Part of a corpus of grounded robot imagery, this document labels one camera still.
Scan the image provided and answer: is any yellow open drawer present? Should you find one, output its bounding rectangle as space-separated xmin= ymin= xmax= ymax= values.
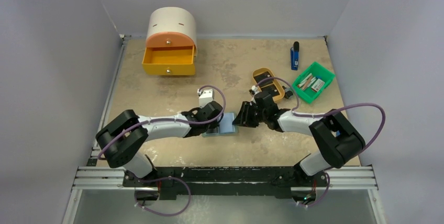
xmin=142 ymin=46 xmax=196 ymax=76

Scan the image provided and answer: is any white and orange drawer cabinet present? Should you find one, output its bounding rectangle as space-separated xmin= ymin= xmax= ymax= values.
xmin=145 ymin=7 xmax=197 ymax=49

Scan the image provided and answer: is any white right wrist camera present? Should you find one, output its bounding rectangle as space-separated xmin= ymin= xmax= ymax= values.
xmin=249 ymin=85 xmax=260 ymax=97

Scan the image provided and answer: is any blue lighter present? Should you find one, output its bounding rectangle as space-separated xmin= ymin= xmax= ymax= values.
xmin=290 ymin=41 xmax=299 ymax=71

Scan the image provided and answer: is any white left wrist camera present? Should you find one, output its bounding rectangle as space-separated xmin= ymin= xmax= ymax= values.
xmin=197 ymin=88 xmax=214 ymax=108

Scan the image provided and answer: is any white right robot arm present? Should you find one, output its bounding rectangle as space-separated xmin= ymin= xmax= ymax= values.
xmin=232 ymin=92 xmax=365 ymax=186

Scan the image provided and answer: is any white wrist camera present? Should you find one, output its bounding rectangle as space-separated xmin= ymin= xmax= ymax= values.
xmin=197 ymin=88 xmax=214 ymax=108
xmin=249 ymin=85 xmax=260 ymax=97

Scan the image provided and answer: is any green card holder wallet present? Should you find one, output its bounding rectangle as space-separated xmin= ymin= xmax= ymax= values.
xmin=202 ymin=112 xmax=238 ymax=137

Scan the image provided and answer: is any green plastic bin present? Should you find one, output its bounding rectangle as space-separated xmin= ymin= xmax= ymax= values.
xmin=292 ymin=62 xmax=335 ymax=104

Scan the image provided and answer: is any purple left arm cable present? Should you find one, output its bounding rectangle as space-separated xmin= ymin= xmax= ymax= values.
xmin=97 ymin=84 xmax=227 ymax=217

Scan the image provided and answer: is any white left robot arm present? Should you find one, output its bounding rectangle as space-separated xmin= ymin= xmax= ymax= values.
xmin=95 ymin=101 xmax=225 ymax=187

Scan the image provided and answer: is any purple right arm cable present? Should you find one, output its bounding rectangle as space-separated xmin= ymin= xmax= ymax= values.
xmin=251 ymin=76 xmax=386 ymax=207

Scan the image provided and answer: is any stack of black cards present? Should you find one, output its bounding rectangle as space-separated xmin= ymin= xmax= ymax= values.
xmin=255 ymin=72 xmax=271 ymax=83

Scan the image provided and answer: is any tan oval tray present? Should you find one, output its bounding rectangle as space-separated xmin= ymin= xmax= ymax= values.
xmin=252 ymin=68 xmax=285 ymax=103

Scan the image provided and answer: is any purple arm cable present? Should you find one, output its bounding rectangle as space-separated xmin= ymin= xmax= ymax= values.
xmin=251 ymin=76 xmax=386 ymax=207
xmin=97 ymin=84 xmax=227 ymax=217

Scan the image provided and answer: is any small box in bin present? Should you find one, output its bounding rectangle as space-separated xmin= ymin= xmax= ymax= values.
xmin=310 ymin=78 xmax=325 ymax=93

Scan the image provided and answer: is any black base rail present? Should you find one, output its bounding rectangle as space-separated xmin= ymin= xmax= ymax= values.
xmin=123 ymin=166 xmax=328 ymax=201

